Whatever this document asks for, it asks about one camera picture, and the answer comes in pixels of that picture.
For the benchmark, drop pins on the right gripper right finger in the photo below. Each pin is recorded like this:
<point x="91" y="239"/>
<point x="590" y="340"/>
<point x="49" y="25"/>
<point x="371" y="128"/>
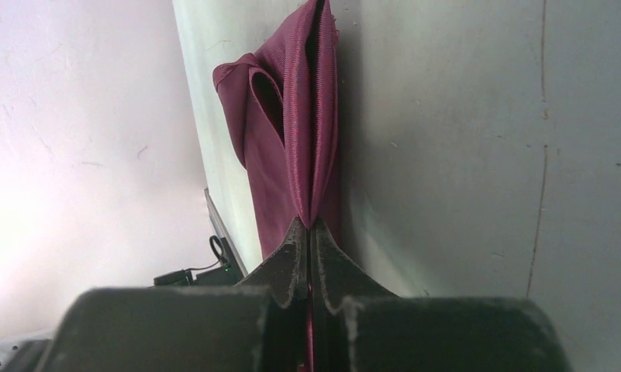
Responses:
<point x="333" y="276"/>

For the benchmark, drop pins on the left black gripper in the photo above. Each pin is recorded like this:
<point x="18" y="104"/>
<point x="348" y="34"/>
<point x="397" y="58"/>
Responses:
<point x="225" y="271"/>

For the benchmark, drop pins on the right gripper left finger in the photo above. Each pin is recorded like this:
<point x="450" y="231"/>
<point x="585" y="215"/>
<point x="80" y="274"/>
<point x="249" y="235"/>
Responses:
<point x="284" y="275"/>

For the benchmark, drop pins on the maroon satin cloth napkin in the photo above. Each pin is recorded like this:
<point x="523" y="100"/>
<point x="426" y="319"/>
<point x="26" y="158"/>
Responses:
<point x="280" y="105"/>

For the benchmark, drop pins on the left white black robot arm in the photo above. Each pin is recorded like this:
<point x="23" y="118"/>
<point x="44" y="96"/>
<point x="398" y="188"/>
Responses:
<point x="12" y="346"/>

